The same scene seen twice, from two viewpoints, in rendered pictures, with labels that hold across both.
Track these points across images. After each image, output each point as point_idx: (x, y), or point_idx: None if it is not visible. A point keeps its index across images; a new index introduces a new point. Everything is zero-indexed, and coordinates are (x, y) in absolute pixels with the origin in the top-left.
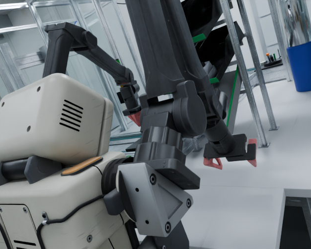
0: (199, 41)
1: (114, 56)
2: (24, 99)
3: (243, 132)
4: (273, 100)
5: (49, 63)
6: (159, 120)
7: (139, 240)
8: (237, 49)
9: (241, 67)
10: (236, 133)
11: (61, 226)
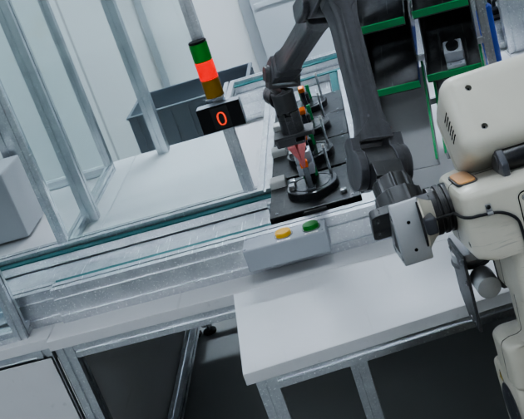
0: (455, 8)
1: (193, 32)
2: (519, 76)
3: (449, 161)
4: (436, 110)
5: (355, 42)
6: None
7: (478, 300)
8: (486, 21)
9: (489, 48)
10: (437, 165)
11: None
